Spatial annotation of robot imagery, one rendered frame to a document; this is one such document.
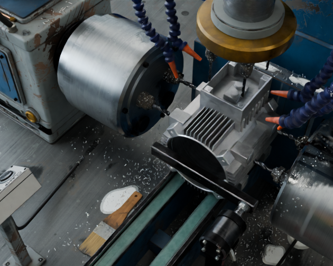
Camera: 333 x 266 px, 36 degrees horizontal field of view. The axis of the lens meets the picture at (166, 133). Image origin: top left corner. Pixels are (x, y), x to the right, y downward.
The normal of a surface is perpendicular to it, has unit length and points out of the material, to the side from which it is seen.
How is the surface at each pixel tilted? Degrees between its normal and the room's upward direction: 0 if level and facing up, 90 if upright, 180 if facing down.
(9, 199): 57
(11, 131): 0
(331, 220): 62
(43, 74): 90
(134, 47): 6
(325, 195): 47
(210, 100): 90
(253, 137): 0
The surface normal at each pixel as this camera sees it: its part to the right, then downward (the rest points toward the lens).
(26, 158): 0.00, -0.64
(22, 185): 0.67, 0.03
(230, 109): -0.60, 0.61
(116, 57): -0.25, -0.33
